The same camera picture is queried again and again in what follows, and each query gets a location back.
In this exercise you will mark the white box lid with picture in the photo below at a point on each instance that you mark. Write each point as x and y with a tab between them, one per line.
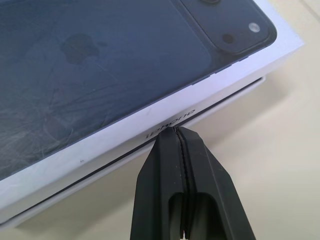
112	75

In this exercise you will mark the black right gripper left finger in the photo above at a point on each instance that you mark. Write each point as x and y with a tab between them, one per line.
157	190

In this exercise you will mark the white box base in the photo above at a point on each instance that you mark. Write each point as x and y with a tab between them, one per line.
75	189

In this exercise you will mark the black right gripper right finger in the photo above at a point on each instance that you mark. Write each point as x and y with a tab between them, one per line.
212	200

